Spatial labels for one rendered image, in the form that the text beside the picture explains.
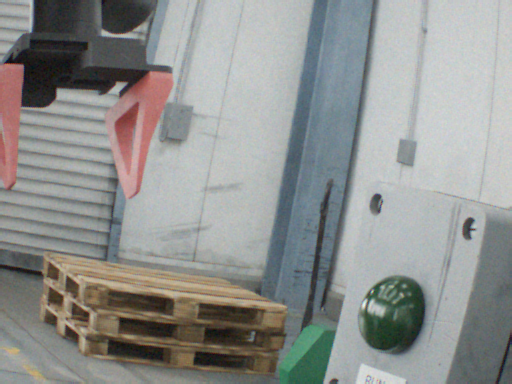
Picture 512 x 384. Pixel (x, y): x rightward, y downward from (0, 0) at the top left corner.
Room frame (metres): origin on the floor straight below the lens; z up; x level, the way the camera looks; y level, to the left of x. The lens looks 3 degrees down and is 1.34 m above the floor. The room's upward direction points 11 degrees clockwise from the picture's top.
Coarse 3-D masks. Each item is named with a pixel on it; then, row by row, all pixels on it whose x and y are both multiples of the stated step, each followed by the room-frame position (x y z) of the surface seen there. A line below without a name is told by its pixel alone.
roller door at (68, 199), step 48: (0, 0) 7.79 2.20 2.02; (0, 48) 7.87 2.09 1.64; (96, 96) 8.38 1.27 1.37; (48, 144) 8.21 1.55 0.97; (96, 144) 8.43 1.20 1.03; (0, 192) 8.01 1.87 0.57; (48, 192) 8.25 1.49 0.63; (96, 192) 8.47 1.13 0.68; (0, 240) 8.03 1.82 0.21; (48, 240) 8.28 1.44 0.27; (96, 240) 8.50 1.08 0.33
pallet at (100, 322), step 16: (48, 288) 6.44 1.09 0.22; (64, 304) 6.21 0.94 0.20; (112, 304) 6.14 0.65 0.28; (128, 304) 6.27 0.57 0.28; (208, 304) 6.91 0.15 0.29; (96, 320) 5.84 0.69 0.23; (112, 320) 5.89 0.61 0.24; (128, 320) 6.41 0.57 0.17; (144, 320) 6.47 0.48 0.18; (160, 320) 6.05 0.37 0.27; (240, 320) 6.55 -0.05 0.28; (112, 336) 5.89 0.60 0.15; (128, 336) 5.95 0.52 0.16; (144, 336) 6.04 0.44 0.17; (176, 336) 6.16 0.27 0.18; (192, 336) 6.16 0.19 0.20; (224, 336) 6.67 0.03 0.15; (240, 336) 6.73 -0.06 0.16; (256, 336) 6.48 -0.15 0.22; (272, 336) 6.44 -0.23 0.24
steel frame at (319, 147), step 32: (320, 0) 9.33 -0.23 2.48; (352, 0) 9.01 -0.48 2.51; (320, 32) 9.35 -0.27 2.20; (352, 32) 9.03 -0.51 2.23; (320, 64) 9.36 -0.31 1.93; (352, 64) 9.05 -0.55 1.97; (320, 96) 9.29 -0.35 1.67; (352, 96) 9.08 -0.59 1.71; (320, 128) 9.23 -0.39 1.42; (352, 128) 9.10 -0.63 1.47; (288, 160) 9.30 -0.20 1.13; (320, 160) 8.97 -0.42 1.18; (288, 192) 9.33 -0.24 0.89; (320, 192) 9.00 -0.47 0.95; (288, 224) 9.36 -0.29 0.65; (288, 256) 9.32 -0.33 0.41; (288, 288) 9.25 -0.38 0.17; (320, 288) 9.10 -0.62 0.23
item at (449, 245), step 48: (384, 192) 0.43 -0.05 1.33; (432, 192) 0.44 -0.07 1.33; (384, 240) 0.43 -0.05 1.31; (432, 240) 0.40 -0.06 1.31; (480, 240) 0.38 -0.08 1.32; (432, 288) 0.40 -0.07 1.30; (480, 288) 0.38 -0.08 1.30; (336, 336) 0.44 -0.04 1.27; (432, 336) 0.39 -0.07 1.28; (480, 336) 0.39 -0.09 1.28
